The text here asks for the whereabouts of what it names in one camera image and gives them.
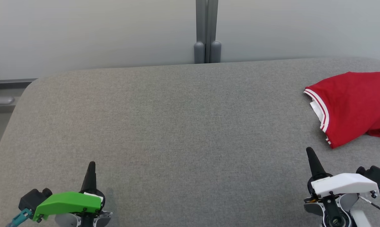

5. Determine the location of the grey metal rail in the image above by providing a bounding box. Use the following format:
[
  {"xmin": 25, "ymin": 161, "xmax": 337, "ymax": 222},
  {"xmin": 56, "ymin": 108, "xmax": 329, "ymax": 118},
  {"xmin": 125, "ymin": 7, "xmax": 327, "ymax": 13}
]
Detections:
[{"xmin": 0, "ymin": 78, "xmax": 39, "ymax": 108}]

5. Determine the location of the grey partition post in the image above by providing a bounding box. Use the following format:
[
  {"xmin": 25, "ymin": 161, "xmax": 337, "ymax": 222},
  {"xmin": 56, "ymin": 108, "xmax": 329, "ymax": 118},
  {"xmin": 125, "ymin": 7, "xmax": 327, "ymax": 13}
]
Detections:
[{"xmin": 193, "ymin": 0, "xmax": 222, "ymax": 64}]

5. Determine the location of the red Bulls 23 jersey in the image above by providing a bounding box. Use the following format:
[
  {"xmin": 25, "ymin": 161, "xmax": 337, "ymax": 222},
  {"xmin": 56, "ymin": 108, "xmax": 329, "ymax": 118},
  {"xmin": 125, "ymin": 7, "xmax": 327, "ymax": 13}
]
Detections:
[{"xmin": 303, "ymin": 71, "xmax": 380, "ymax": 149}]

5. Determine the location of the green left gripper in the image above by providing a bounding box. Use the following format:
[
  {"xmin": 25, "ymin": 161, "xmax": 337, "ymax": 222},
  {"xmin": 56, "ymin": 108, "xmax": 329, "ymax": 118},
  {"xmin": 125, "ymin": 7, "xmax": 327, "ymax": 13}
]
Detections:
[{"xmin": 32, "ymin": 161, "xmax": 106, "ymax": 222}]

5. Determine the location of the left teal-plug black cable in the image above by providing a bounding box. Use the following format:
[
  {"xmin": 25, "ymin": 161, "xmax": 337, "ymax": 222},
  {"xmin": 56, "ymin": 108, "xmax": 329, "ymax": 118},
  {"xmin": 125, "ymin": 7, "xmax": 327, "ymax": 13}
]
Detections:
[{"xmin": 6, "ymin": 208, "xmax": 34, "ymax": 227}]

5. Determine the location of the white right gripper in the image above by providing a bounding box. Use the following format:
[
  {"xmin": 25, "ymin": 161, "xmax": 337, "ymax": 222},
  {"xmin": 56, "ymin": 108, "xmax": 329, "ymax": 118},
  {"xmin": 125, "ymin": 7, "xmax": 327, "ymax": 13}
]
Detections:
[{"xmin": 306, "ymin": 147, "xmax": 380, "ymax": 200}]

